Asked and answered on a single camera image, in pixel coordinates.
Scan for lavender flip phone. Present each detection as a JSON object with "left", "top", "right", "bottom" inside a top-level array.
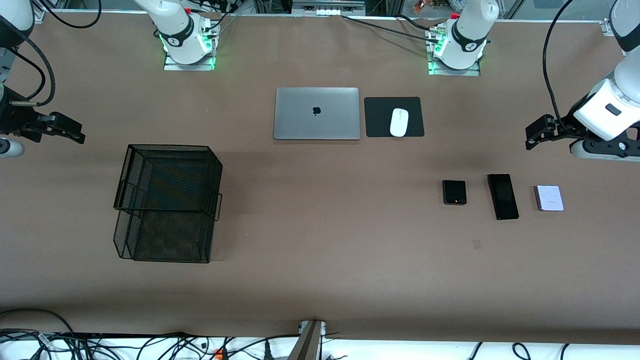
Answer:
[{"left": 534, "top": 185, "right": 565, "bottom": 212}]

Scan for long black smartphone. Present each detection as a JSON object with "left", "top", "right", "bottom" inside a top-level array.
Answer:
[{"left": 487, "top": 173, "right": 520, "bottom": 221}]

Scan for small black flip phone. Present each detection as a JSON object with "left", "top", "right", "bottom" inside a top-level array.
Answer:
[{"left": 442, "top": 179, "right": 468, "bottom": 206}]

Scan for black mesh two-tier tray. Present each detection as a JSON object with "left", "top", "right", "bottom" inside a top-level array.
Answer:
[{"left": 113, "top": 144, "right": 224, "bottom": 264}]

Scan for white computer mouse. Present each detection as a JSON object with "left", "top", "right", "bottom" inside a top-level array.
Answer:
[{"left": 389, "top": 108, "right": 410, "bottom": 138}]

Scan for black mouse pad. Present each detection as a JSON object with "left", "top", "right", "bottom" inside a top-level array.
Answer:
[{"left": 364, "top": 96, "right": 425, "bottom": 138}]

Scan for silver closed laptop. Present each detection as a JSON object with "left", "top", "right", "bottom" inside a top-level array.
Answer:
[{"left": 273, "top": 87, "right": 361, "bottom": 141}]

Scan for grey power strip white plugs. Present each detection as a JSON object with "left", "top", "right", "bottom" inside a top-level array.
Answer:
[{"left": 291, "top": 0, "right": 366, "bottom": 17}]

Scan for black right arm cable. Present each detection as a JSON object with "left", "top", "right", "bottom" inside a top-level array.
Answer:
[{"left": 10, "top": 0, "right": 102, "bottom": 108}]

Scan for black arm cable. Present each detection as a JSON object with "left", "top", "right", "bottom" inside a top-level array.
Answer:
[
  {"left": 10, "top": 0, "right": 102, "bottom": 108},
  {"left": 542, "top": 0, "right": 576, "bottom": 132}
]

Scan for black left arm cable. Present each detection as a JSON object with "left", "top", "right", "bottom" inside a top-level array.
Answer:
[{"left": 542, "top": 0, "right": 576, "bottom": 132}]

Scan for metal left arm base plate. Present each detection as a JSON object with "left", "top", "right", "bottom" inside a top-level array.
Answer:
[{"left": 426, "top": 25, "right": 482, "bottom": 77}]

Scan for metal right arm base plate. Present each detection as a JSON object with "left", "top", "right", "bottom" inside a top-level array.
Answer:
[{"left": 163, "top": 17, "right": 221, "bottom": 71}]

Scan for black arched cable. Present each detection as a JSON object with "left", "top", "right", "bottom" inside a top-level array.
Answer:
[{"left": 0, "top": 308, "right": 76, "bottom": 336}]

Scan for black cable on table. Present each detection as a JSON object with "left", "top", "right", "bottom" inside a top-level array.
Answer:
[{"left": 341, "top": 15, "right": 441, "bottom": 43}]

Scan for aluminium camera post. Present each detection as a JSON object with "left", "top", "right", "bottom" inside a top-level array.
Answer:
[{"left": 287, "top": 320, "right": 327, "bottom": 360}]

